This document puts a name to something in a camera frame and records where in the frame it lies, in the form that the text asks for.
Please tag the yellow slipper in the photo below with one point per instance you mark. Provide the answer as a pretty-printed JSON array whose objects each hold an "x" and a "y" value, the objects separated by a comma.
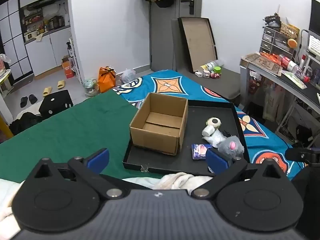
[
  {"x": 47, "y": 91},
  {"x": 61, "y": 84}
]

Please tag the white plastic bag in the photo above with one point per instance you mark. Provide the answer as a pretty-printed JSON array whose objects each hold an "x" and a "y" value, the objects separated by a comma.
[{"x": 128, "y": 76}]

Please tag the grey door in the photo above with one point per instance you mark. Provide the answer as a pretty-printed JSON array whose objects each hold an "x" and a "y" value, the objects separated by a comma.
[{"x": 162, "y": 42}]

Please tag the row of kitchen condiment bottles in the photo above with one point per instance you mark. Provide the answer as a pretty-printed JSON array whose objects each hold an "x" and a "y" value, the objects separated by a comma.
[{"x": 42, "y": 22}]

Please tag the round table with yellow legs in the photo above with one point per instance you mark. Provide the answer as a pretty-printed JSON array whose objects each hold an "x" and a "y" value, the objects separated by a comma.
[{"x": 5, "y": 80}]

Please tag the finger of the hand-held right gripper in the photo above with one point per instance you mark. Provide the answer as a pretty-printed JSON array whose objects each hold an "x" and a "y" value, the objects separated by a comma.
[{"x": 298, "y": 154}]

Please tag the black bag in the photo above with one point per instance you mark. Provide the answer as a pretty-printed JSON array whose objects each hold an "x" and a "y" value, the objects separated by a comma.
[{"x": 305, "y": 135}]

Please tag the blue patterned blanket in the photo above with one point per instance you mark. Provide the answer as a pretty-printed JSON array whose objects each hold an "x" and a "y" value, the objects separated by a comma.
[{"x": 262, "y": 140}]

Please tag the white narrow rack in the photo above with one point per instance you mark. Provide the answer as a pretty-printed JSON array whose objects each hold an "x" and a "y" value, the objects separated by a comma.
[{"x": 76, "y": 62}]

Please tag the beige tote bag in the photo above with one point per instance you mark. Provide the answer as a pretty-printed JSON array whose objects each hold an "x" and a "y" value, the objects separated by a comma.
[{"x": 273, "y": 105}]

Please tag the white printed cup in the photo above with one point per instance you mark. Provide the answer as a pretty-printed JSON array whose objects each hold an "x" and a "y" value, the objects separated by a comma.
[{"x": 208, "y": 65}]

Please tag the black dice stool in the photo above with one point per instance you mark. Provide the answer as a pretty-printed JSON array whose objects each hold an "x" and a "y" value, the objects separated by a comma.
[{"x": 55, "y": 105}]

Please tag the black shallow tray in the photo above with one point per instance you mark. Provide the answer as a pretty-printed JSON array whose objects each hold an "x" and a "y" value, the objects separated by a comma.
[{"x": 195, "y": 120}]

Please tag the blue tissue packet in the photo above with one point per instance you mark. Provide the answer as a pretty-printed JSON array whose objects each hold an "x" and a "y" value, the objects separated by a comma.
[{"x": 198, "y": 151}]

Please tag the white green paper sheet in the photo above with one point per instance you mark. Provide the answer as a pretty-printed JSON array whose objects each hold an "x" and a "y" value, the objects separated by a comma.
[{"x": 293, "y": 78}]

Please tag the black framed sliding door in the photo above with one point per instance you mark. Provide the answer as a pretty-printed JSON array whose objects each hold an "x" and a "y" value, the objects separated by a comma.
[{"x": 12, "y": 42}]

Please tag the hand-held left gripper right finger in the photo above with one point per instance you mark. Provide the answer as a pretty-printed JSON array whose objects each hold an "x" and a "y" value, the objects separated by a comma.
[{"x": 216, "y": 161}]

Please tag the small white toy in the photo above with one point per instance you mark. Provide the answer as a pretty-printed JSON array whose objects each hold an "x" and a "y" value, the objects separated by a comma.
[{"x": 207, "y": 74}]

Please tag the green cup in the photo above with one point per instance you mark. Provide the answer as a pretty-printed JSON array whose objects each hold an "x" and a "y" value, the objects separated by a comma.
[{"x": 217, "y": 70}]

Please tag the grey floor chair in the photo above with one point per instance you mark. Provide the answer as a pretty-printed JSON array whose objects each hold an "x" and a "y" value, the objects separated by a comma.
[{"x": 225, "y": 82}]

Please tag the black monitor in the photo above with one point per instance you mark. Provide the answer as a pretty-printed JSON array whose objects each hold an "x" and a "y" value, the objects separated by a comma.
[{"x": 315, "y": 17}]

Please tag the woven basket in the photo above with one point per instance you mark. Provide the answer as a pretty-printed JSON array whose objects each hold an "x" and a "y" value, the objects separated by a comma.
[{"x": 290, "y": 30}]

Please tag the white charger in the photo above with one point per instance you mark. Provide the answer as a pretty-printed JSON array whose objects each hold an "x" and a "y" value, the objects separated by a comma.
[{"x": 198, "y": 74}]

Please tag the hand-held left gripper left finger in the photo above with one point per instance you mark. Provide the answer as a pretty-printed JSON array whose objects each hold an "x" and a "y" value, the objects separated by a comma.
[{"x": 98, "y": 158}]

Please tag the clear plastic bag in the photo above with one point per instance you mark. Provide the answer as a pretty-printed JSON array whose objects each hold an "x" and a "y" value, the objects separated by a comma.
[{"x": 217, "y": 137}]

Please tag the white bottle with red cap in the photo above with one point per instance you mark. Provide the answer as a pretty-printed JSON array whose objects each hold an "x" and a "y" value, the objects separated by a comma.
[{"x": 303, "y": 61}]

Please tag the clear glass bottle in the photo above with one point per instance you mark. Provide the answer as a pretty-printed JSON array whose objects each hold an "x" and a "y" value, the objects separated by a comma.
[{"x": 3, "y": 63}]

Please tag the black slipper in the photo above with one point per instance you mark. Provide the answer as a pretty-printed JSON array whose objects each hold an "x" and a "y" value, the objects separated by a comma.
[
  {"x": 33, "y": 98},
  {"x": 24, "y": 101}
]

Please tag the small black object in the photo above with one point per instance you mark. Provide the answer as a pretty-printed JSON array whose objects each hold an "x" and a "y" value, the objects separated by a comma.
[{"x": 226, "y": 133}]

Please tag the orange bag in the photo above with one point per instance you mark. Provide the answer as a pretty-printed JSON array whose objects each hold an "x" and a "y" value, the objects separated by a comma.
[{"x": 106, "y": 81}]

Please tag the grey range hood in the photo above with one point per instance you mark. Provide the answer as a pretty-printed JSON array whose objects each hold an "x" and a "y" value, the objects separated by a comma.
[{"x": 45, "y": 2}]

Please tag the white roll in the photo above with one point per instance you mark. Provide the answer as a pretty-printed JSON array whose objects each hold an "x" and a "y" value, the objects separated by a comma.
[{"x": 208, "y": 130}]

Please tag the brown cardboard box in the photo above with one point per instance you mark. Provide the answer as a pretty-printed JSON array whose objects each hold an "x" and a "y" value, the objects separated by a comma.
[{"x": 155, "y": 140}]

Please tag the grey drawer organizer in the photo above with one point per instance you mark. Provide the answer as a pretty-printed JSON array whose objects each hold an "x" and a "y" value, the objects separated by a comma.
[{"x": 272, "y": 40}]

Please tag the orange cardboard carton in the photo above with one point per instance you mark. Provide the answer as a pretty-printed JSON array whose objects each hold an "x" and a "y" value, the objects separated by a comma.
[{"x": 68, "y": 71}]

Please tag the orange packets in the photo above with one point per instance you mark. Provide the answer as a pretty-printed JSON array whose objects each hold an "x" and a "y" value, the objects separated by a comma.
[{"x": 268, "y": 55}]

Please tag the brown printed board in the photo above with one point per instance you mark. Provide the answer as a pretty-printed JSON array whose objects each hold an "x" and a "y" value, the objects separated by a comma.
[{"x": 262, "y": 62}]

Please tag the clear plastic cup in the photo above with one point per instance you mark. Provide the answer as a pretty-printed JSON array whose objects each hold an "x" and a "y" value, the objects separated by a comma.
[{"x": 220, "y": 63}]

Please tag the grey plush mouse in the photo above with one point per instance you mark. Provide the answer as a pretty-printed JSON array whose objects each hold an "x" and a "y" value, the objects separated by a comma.
[{"x": 230, "y": 146}]

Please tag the black clothes pile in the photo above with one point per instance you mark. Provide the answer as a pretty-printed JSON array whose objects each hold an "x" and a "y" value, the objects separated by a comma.
[{"x": 25, "y": 122}]

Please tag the white fleece cloth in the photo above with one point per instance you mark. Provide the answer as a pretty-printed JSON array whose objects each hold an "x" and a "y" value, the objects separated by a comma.
[{"x": 180, "y": 180}]

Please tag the orange round ornament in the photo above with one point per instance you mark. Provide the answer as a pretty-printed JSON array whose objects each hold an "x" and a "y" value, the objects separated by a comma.
[{"x": 292, "y": 43}]

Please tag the round plush toy with eye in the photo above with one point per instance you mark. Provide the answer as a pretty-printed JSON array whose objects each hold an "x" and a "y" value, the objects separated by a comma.
[{"x": 213, "y": 122}]

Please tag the white bed sheet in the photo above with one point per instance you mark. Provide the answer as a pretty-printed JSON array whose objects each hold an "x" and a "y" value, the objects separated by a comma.
[{"x": 7, "y": 192}]

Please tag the white desk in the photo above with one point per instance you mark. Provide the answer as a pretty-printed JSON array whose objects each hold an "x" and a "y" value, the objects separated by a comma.
[{"x": 295, "y": 85}]

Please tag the white keyboard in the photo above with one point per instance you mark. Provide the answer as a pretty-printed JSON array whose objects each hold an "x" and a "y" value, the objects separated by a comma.
[{"x": 314, "y": 45}]

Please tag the green blanket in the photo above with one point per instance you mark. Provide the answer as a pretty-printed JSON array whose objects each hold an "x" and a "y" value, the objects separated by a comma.
[{"x": 75, "y": 130}]

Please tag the plastic bottle with red label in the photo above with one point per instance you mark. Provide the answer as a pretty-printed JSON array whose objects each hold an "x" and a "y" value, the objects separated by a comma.
[{"x": 292, "y": 66}]

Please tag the translucent plastic bag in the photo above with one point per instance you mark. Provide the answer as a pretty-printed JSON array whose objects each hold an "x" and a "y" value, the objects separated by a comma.
[{"x": 90, "y": 86}]

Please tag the black spray bottle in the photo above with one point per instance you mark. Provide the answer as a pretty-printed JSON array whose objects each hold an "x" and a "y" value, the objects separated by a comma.
[{"x": 68, "y": 50}]

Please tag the white kitchen base cabinet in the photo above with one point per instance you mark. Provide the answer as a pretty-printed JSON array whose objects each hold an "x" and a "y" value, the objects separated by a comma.
[{"x": 42, "y": 52}]

